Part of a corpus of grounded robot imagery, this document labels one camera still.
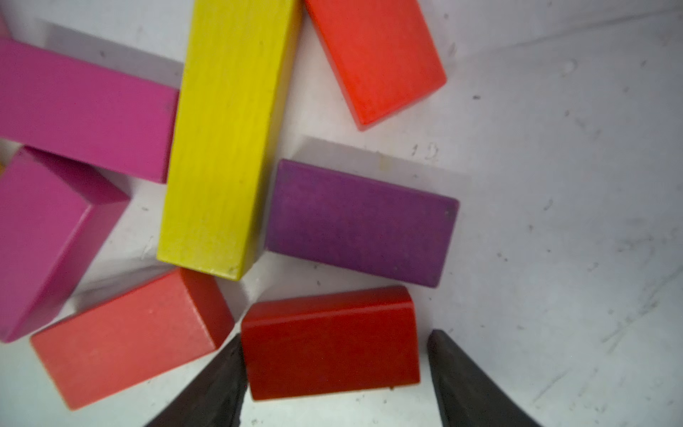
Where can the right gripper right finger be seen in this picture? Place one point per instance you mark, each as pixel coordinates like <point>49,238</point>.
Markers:
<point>465,394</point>

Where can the dark purple block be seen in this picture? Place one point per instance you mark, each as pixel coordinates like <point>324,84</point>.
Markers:
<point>360,224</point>

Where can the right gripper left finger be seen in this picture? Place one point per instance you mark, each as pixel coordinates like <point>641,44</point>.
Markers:
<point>215,397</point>

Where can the light red block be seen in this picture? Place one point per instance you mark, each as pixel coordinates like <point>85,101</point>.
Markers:
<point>159,326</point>

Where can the magenta block upper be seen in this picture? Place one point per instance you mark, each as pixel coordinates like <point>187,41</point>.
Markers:
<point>85,112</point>

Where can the dark red block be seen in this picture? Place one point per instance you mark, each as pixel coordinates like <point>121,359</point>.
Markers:
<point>320,344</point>

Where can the magenta block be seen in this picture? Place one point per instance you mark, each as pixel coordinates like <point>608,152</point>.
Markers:
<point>56,214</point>
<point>85,112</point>

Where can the magenta block lower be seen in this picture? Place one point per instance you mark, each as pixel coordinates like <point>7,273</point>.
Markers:
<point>56,214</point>

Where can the lime yellow long block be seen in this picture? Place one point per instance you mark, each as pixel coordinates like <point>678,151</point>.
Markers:
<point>232,100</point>

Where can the orange-red block near vase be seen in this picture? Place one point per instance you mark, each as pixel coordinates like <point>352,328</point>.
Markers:
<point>382,54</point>

